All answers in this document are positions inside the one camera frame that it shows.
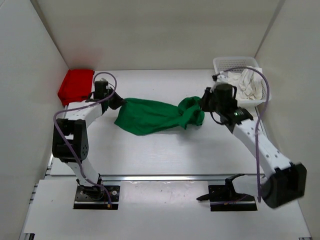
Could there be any green t-shirt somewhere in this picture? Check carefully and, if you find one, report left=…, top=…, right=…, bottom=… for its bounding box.
left=114, top=96, right=205, bottom=136

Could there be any white t-shirt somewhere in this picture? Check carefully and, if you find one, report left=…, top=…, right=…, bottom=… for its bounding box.
left=219, top=68, right=263, bottom=101

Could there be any red t-shirt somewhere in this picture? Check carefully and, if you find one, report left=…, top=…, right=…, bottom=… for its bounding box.
left=57, top=69, right=95, bottom=107

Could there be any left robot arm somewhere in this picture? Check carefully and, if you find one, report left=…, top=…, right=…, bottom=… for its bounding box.
left=52, top=93, right=126, bottom=200

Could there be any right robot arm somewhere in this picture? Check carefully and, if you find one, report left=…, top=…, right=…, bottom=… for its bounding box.
left=199, top=83, right=307, bottom=209

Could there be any white plastic basket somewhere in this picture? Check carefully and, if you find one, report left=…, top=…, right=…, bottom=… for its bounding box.
left=213, top=56, right=271, bottom=108

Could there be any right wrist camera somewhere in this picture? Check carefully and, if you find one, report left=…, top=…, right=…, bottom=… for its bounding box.
left=213, top=83, right=238, bottom=108

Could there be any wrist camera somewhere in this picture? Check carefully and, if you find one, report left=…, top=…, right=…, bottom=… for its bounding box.
left=213, top=83, right=238, bottom=108
left=93, top=79, right=111, bottom=101

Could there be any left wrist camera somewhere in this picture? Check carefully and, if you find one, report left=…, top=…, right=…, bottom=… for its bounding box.
left=93, top=79, right=111, bottom=101

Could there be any aluminium rail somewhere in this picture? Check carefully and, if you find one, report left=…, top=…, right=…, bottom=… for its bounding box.
left=102, top=174, right=231, bottom=182

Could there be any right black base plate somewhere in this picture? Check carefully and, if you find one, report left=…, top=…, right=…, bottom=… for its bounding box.
left=196, top=173, right=258, bottom=212

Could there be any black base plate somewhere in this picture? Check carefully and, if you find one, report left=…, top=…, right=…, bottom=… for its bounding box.
left=73, top=185, right=121, bottom=210
left=196, top=173, right=258, bottom=212

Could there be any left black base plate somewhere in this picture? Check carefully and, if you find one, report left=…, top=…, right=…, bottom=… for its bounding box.
left=73, top=185, right=121, bottom=210

